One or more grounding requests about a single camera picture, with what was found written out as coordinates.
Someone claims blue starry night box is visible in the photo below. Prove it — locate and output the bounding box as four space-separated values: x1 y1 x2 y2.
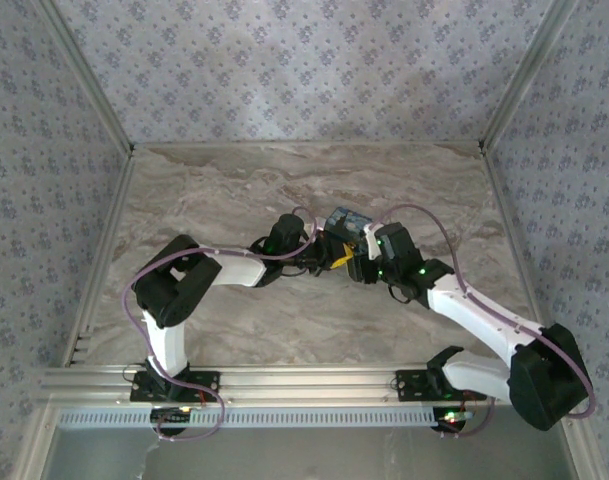
325 206 375 242

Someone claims small circuit board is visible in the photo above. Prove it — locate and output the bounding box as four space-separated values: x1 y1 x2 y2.
432 407 473 435
150 406 194 437

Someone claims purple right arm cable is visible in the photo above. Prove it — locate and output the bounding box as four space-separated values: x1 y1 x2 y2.
376 203 598 421

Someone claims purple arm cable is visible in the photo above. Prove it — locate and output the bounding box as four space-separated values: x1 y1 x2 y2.
122 205 319 381
376 203 598 421

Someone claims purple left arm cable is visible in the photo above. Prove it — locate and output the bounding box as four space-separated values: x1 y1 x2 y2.
122 205 319 381

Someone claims aluminium table side rail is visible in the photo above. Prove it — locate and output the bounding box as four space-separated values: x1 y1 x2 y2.
63 149 136 367
481 147 548 329

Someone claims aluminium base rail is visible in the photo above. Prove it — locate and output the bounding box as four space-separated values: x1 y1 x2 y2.
41 364 490 404

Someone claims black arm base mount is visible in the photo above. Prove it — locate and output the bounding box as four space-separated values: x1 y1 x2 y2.
396 368 488 403
130 368 221 403

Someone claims slotted grey cable duct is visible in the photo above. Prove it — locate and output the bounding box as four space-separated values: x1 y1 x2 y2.
58 407 438 430

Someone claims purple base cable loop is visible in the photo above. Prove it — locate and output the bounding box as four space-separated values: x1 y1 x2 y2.
439 398 499 439
152 388 226 442

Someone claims aluminium frame post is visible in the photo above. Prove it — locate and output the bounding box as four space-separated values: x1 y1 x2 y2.
36 0 136 154
478 0 583 154

